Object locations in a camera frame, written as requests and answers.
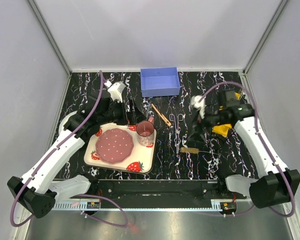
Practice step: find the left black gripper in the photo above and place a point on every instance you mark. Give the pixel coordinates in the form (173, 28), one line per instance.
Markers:
(133, 117)

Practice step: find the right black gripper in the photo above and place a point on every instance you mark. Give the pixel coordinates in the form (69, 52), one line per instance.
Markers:
(197, 134)

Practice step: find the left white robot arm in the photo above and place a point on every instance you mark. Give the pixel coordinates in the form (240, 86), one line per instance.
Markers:
(34, 189)

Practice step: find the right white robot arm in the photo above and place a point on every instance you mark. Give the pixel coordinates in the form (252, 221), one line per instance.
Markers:
(276, 183)

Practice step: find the metal crucible tongs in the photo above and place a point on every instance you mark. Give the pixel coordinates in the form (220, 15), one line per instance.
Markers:
(176, 120)

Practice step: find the test tube brush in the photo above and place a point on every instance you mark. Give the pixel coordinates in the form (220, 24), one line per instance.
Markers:
(196, 151)

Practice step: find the pink enamel mug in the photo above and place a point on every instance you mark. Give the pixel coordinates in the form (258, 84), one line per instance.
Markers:
(146, 132)

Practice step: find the yellow test tube rack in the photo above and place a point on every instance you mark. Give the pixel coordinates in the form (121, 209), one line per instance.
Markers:
(221, 130)

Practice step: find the wooden test tube clamp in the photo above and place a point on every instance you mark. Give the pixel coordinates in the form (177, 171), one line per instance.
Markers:
(164, 119)

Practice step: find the pink dotted plate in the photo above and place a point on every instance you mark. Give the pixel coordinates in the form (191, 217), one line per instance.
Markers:
(114, 146)

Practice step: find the blue plastic box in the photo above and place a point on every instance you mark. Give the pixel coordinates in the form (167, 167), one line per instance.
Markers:
(159, 82)

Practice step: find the strawberry pattern tray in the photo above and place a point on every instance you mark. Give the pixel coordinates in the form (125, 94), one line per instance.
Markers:
(140, 161)

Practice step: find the white paper plate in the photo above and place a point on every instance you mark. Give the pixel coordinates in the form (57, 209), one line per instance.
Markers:
(62, 130)

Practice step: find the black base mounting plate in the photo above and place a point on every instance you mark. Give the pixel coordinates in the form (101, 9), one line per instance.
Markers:
(205, 189)

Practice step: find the right power connector box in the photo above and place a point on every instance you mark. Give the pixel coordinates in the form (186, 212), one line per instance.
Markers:
(229, 207)

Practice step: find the power connector box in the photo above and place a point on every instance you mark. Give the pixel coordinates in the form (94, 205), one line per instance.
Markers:
(93, 204)
(229, 207)

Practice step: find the left power connector box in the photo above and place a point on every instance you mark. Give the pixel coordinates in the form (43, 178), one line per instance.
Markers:
(93, 204)

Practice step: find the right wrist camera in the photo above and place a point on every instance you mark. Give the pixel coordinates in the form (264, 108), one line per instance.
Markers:
(198, 103)

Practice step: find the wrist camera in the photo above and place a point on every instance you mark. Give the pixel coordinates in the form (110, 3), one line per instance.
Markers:
(198, 103)
(115, 89)

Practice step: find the black wire ring stand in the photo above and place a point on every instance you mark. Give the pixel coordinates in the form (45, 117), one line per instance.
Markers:
(217, 142)

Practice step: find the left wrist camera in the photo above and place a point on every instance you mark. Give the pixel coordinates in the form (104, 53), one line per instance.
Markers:
(115, 89)

